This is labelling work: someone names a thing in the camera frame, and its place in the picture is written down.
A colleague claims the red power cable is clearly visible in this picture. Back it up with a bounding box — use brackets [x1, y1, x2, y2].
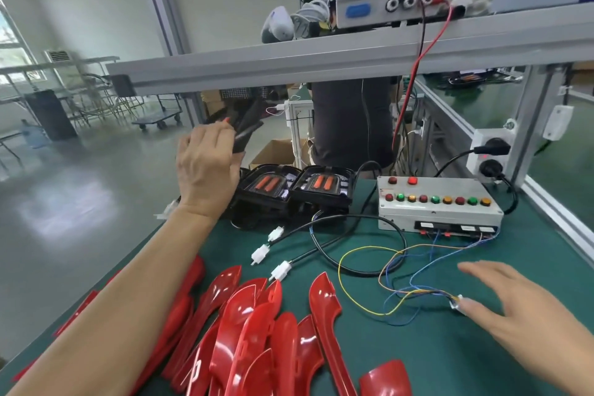
[392, 1, 458, 146]

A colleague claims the beige test button box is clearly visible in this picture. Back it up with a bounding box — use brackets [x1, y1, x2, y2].
[377, 174, 505, 236]

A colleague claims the person's left forearm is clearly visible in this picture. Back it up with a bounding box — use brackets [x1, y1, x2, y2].
[9, 208, 224, 396]

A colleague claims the water bottle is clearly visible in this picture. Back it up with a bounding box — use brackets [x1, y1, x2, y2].
[23, 122, 45, 149]

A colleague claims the aluminium workstation frame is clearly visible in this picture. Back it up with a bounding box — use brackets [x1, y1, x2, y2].
[106, 1, 594, 225]

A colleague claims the white switch box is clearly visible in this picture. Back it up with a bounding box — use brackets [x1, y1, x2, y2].
[543, 105, 575, 142]

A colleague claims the person's right hand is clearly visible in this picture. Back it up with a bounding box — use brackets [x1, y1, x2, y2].
[455, 261, 594, 396]

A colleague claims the white power strip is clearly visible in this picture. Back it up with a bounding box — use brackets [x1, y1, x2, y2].
[467, 122, 517, 179]

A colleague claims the white metal stand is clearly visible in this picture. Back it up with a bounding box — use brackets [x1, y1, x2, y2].
[283, 98, 315, 144]

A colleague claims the white cloth bundle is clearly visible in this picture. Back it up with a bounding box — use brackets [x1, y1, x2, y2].
[262, 0, 334, 44]

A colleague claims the window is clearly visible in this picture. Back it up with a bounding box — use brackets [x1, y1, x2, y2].
[0, 1, 38, 86]

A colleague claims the pile of black lamp housings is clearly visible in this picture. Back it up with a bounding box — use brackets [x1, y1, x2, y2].
[162, 161, 410, 283]

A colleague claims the flat platform trolley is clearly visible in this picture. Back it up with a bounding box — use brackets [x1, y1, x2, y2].
[132, 94, 184, 131]

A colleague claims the black tail light assembly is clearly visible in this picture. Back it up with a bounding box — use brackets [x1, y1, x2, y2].
[218, 85, 291, 155]

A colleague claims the low open cardboard carton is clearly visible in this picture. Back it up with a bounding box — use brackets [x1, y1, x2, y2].
[249, 137, 296, 170]

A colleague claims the pile of red lens covers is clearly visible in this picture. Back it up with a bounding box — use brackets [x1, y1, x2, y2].
[14, 256, 414, 396]

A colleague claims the person's left hand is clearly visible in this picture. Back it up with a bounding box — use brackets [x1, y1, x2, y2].
[176, 120, 245, 222]

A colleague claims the black bin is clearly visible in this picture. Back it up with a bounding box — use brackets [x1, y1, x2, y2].
[23, 89, 77, 142]

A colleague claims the group of metal chairs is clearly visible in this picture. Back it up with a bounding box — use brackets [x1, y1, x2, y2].
[0, 55, 140, 146]

